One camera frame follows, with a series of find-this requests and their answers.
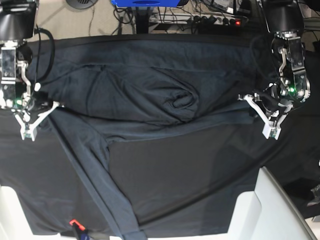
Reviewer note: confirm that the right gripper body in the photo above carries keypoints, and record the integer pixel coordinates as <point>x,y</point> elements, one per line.
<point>34,104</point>

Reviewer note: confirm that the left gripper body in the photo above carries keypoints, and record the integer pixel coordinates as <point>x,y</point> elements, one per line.
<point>274,107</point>

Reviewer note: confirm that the dark grey T-shirt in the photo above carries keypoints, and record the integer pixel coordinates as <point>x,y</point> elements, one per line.
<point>123,91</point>

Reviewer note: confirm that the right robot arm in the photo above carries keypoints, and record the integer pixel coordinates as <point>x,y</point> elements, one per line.
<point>17,25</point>

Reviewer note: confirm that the grey round floor base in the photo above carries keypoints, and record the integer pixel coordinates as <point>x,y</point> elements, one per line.
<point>81,4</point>

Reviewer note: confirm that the white chair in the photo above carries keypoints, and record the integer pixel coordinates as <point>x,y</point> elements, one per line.
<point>267,213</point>

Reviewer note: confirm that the black table cloth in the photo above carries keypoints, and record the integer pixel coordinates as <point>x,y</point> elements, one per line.
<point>178,186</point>

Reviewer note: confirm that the blue plastic bin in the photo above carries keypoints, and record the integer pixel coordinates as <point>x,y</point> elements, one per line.
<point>145,3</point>

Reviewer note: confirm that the white power strip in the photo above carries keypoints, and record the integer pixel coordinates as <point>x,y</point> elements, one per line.
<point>184,18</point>

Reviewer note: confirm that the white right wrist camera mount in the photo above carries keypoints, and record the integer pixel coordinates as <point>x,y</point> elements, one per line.
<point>28,128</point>

